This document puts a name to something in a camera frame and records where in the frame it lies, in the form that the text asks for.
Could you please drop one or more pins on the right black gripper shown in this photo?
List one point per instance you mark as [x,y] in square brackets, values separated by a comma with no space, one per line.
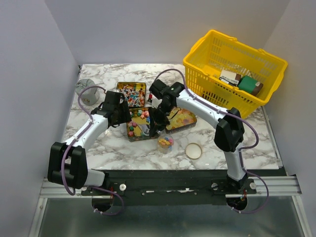
[157,124]

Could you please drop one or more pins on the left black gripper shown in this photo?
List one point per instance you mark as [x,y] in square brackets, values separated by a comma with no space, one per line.
[126,115]

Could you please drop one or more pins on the tin of star candies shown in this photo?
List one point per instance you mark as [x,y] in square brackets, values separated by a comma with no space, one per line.
[138,116]

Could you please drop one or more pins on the tin of popsicle gummies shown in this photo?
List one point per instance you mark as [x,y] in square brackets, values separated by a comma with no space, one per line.
[179,120]

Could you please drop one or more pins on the metal candy scoop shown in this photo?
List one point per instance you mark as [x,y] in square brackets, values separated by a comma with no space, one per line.
[146,130]

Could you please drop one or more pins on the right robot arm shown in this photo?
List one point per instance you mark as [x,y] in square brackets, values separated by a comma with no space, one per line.
[228,126]

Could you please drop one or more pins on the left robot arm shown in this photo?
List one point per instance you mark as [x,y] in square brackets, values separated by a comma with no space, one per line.
[67,161]

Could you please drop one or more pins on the small glass jar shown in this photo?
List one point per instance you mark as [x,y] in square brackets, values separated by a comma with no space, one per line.
[165,143]

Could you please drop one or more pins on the tin of lollipops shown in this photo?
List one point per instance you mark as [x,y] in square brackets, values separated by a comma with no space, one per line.
[134,92]

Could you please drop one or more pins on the round jar lid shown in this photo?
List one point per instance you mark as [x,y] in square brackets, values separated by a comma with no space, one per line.
[193,151]

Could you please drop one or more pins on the yellow shopping basket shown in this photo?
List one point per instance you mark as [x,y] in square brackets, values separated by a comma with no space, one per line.
[216,52]

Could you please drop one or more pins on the black white packet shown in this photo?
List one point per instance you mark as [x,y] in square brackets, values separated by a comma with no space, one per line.
[230,78]

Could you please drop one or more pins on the green box in basket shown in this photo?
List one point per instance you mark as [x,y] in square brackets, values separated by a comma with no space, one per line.
[247,84]

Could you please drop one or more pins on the brown chocolate bar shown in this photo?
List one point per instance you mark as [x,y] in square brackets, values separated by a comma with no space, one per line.
[257,88]

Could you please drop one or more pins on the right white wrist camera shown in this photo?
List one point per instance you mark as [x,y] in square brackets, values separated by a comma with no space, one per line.
[153,101]

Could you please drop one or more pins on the grey drawstring pouch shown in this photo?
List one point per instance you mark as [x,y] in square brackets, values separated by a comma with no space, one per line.
[90,96]

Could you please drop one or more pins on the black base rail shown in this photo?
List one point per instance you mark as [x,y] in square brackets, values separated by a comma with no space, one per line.
[172,187]

